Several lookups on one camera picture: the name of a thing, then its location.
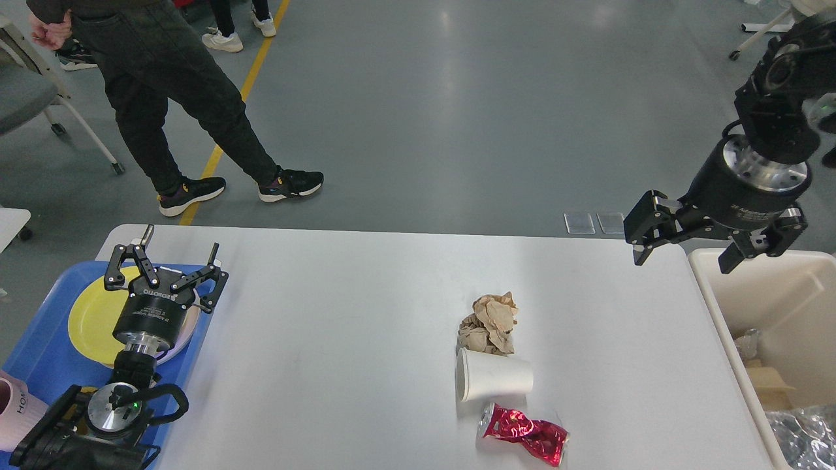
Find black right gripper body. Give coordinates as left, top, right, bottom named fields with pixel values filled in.
left=679, top=136, right=812, bottom=245

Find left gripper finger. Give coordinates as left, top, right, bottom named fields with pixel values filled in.
left=102, top=225, right=161, bottom=292
left=169, top=243, right=228, bottom=312

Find aluminium foil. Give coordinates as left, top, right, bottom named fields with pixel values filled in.
left=765, top=404, right=835, bottom=469
left=733, top=328, right=761, bottom=361

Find person with white sneakers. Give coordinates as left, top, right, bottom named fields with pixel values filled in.
left=201, top=0, right=278, bottom=54

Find person's hand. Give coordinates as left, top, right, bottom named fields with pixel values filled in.
left=29, top=10, right=72, bottom=51

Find white paper cup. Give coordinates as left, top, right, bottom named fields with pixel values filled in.
left=456, top=347, right=534, bottom=402

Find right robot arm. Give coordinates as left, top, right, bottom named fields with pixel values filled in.
left=624, top=7, right=835, bottom=274

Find right floor socket plate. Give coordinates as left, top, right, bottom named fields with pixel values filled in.
left=596, top=212, right=625, bottom=235

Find yellow plastic plate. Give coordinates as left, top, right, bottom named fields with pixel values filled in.
left=67, top=262, right=129, bottom=369

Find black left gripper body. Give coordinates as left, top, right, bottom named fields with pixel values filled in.
left=112, top=288, right=197, bottom=351

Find left floor socket plate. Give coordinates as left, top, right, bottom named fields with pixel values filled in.
left=562, top=211, right=596, bottom=235

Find pink plate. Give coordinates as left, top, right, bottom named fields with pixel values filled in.
left=156, top=306, right=201, bottom=365

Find brown paper ball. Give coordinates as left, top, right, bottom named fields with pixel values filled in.
left=458, top=292, right=519, bottom=356

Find floor socket plate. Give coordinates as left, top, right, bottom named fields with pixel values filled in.
left=596, top=212, right=625, bottom=235
left=562, top=211, right=596, bottom=235

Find grey office chair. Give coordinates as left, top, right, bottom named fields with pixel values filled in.
left=1, top=15, right=125, bottom=175

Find beige plastic bin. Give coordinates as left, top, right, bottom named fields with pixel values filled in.
left=688, top=249, right=835, bottom=469

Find pink mug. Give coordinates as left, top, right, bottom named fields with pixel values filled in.
left=1, top=371, right=50, bottom=452

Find brown paper bag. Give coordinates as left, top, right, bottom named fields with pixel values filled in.
left=745, top=359, right=796, bottom=413

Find person in blue jeans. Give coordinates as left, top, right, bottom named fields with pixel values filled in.
left=55, top=38, right=98, bottom=71

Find white chair base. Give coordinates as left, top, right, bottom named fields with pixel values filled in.
left=728, top=1, right=812, bottom=61

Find white side table corner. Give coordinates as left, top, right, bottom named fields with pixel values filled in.
left=0, top=206, right=31, bottom=253

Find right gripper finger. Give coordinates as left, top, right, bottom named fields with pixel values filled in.
left=718, top=208, right=809, bottom=274
left=624, top=190, right=713, bottom=266

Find person in dark clothes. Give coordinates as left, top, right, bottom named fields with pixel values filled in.
left=27, top=1, right=325, bottom=217

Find crushed red can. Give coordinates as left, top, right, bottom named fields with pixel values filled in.
left=477, top=402, right=570, bottom=467

